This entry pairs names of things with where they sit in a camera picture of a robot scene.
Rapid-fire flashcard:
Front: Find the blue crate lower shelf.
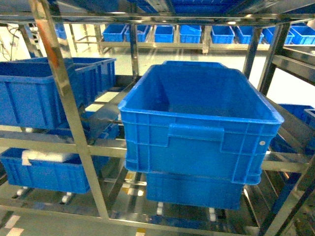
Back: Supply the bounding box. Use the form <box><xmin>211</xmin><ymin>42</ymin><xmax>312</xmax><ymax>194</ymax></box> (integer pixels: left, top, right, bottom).
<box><xmin>0</xmin><ymin>148</ymin><xmax>90</xmax><ymax>194</ymax></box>

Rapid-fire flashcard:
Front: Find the blue crate shelf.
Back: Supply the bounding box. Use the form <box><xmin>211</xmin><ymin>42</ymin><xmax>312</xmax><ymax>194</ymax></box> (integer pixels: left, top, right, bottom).
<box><xmin>0</xmin><ymin>58</ymin><xmax>116</xmax><ymax>129</ymax></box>
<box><xmin>0</xmin><ymin>148</ymin><xmax>90</xmax><ymax>194</ymax></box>

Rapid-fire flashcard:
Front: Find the blue crate left shelf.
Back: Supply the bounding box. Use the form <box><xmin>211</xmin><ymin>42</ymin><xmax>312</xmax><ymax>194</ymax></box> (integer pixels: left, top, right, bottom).
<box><xmin>0</xmin><ymin>58</ymin><xmax>116</xmax><ymax>129</ymax></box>

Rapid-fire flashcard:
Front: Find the large blue target crate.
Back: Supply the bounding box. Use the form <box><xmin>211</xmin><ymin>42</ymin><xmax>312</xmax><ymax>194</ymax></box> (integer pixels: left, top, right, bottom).
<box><xmin>118</xmin><ymin>64</ymin><xmax>284</xmax><ymax>185</ymax></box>

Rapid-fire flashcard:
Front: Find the blue crate behind target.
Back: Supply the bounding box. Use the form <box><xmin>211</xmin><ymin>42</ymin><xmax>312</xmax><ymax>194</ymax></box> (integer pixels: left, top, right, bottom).
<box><xmin>162</xmin><ymin>60</ymin><xmax>227</xmax><ymax>68</ymax></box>

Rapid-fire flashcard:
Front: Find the blue crate beneath target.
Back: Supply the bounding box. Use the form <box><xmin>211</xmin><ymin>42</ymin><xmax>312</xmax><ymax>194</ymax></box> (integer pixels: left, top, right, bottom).
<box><xmin>146</xmin><ymin>173</ymin><xmax>244</xmax><ymax>210</ymax></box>

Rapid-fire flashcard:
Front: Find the steel rack frame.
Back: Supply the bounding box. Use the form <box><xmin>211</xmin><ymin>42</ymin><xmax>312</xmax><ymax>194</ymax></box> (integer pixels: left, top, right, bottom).
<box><xmin>0</xmin><ymin>0</ymin><xmax>315</xmax><ymax>236</ymax></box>

